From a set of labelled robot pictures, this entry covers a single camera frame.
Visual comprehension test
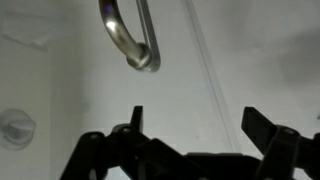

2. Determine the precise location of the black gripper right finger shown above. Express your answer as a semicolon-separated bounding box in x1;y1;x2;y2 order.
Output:
240;106;320;180

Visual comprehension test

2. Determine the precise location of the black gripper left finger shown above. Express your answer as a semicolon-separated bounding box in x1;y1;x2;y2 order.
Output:
59;105;208;180

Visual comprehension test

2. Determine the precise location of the glass shower door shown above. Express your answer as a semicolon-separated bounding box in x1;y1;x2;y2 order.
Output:
0;0;242;180

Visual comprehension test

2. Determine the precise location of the white shower valve knob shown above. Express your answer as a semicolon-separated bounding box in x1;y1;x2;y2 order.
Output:
0;107;38;152

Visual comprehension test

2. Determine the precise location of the brushed metal door handle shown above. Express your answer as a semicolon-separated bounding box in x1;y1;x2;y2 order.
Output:
98;0;162;73

